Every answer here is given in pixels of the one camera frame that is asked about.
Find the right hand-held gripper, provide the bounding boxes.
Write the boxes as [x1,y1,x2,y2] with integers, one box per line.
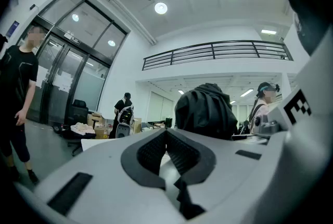
[231,87,313,145]

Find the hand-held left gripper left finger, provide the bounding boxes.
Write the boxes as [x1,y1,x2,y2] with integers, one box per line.
[33,128,183,224]

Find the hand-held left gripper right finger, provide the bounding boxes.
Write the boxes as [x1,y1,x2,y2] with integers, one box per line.
[166,128,285,220]

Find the white office chair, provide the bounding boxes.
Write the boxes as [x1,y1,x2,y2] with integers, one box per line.
[115,122,131,140]

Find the cream cloth heap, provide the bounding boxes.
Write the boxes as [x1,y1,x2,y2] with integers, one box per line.
[70,122,96,136]

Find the tall cardboard box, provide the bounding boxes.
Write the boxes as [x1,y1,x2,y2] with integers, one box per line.
[131,117,143,132]

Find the white and black backpack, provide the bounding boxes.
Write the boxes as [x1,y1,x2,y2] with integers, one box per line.
[118,106,135,125]

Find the black office chair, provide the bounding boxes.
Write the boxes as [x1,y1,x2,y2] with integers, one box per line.
[62,99,97,157]

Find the white window blinds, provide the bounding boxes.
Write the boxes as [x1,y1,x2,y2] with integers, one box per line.
[148,91,174,123]

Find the black-framed glass entrance door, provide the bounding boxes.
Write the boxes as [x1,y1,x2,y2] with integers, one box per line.
[16,0,131,127]

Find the white paper sheet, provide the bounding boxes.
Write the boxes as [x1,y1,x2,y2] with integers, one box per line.
[53,72,73,93]
[35,68,48,88]

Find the black balcony railing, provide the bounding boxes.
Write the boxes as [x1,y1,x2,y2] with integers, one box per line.
[142,40,294,71]

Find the white and black door sign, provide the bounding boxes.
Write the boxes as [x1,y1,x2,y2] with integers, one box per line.
[63,32,81,45]

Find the white ceiling pipes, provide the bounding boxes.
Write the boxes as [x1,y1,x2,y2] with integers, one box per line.
[61,0,157,45]

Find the round ceiling lamp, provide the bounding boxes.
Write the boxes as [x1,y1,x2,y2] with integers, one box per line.
[154,2,168,15]

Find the blue wall sign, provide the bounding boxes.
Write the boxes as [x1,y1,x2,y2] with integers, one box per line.
[5,20,20,38]

